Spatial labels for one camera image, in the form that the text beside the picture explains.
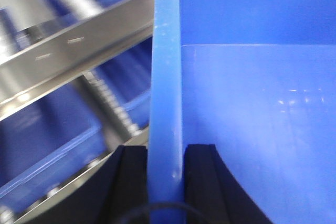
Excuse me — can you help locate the white roller track right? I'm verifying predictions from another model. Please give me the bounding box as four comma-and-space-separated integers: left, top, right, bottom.
81, 70, 141, 141

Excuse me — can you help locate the large blue plastic bin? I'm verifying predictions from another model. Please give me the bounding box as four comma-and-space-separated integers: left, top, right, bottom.
148, 0, 335, 223

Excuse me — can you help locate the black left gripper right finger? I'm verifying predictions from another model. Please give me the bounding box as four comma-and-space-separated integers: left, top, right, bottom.
184, 144, 271, 223

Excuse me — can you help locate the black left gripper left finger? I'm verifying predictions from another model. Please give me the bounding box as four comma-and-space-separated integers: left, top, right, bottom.
57, 146, 147, 223

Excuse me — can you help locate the stainless steel shelf front rail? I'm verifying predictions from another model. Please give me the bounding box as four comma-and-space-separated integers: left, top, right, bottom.
1, 0, 154, 120

